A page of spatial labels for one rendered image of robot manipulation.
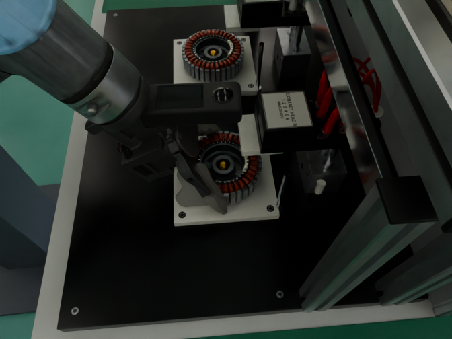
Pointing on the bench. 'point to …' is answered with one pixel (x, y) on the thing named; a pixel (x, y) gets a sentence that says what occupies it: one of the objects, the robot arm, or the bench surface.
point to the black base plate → (173, 21)
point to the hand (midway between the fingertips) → (226, 169)
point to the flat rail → (350, 96)
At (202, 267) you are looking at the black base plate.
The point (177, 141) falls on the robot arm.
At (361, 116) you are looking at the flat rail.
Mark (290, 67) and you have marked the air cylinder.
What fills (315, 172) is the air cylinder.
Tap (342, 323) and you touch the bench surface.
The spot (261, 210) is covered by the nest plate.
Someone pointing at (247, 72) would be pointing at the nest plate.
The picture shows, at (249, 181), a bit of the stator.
